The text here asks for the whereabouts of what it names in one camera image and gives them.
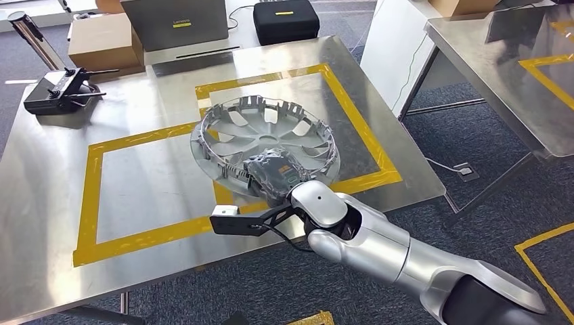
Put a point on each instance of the black zip carry case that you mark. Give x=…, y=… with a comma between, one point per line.
x=287, y=27

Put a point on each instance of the stainless steel workbench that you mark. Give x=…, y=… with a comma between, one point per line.
x=45, y=179
x=484, y=58

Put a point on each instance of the black plastic part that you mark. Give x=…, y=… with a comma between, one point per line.
x=49, y=96

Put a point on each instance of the yellow tape rectangle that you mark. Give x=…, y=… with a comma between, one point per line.
x=89, y=202
x=542, y=78
x=358, y=125

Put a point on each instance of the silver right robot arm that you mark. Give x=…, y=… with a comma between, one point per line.
x=385, y=251

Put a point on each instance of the grey plastic wheel hubcap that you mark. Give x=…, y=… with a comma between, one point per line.
x=269, y=134

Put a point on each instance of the chrome stanchion post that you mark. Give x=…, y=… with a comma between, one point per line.
x=38, y=42

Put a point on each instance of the metal floor outlet box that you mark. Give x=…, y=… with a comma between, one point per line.
x=466, y=172

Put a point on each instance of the brown cardboard box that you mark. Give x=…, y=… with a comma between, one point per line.
x=103, y=42
x=462, y=6
x=110, y=5

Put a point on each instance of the yellow floor tape square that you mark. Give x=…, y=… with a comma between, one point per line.
x=533, y=269

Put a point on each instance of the grey laptop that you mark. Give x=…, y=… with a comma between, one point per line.
x=175, y=27

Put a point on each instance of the black robot body part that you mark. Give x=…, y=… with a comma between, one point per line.
x=236, y=319

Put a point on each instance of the white panel board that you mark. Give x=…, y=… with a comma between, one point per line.
x=394, y=54

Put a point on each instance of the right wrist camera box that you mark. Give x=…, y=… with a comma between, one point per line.
x=228, y=224

